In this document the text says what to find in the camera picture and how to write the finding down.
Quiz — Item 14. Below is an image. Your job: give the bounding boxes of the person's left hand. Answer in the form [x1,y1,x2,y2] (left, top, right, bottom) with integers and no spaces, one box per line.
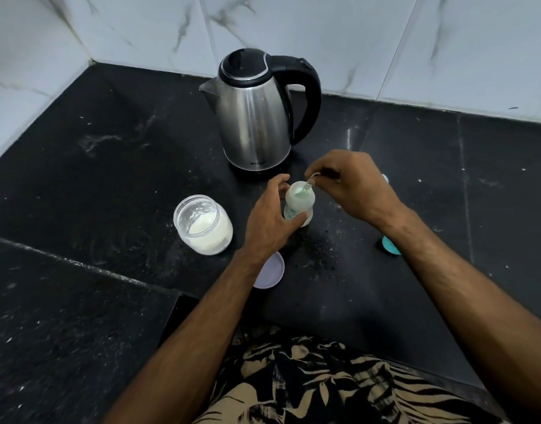
[239,173,309,266]

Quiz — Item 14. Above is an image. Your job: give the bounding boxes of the person's right hand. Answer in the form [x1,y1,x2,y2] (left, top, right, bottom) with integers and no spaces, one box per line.
[304,150,408,233]

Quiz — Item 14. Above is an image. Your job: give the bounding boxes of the clear baby bottle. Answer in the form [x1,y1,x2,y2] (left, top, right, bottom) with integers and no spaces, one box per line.
[283,180,317,227]

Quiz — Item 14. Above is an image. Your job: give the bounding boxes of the white jar lid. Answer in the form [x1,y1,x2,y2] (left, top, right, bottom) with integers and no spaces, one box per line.
[252,251,285,290]

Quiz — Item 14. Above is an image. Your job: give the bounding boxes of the small teal measuring scoop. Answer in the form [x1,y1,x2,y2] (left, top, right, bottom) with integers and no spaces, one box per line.
[292,173,322,199]

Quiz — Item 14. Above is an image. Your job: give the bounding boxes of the glass jar of white powder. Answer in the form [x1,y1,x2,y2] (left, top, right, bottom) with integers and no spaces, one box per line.
[173,194,234,256]

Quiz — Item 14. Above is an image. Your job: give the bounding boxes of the person's left forearm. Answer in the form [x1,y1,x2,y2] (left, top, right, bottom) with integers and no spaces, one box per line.
[102,249,271,424]

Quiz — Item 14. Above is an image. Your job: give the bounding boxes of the person's right forearm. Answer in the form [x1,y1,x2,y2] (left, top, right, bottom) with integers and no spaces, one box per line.
[380,207,541,416]

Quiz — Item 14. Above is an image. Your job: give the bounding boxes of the steel electric kettle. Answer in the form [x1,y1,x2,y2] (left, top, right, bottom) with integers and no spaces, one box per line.
[199,48,323,172]

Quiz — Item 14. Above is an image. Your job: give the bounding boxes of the leaf patterned shorts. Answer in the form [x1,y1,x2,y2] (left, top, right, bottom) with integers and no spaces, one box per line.
[193,333,509,424]

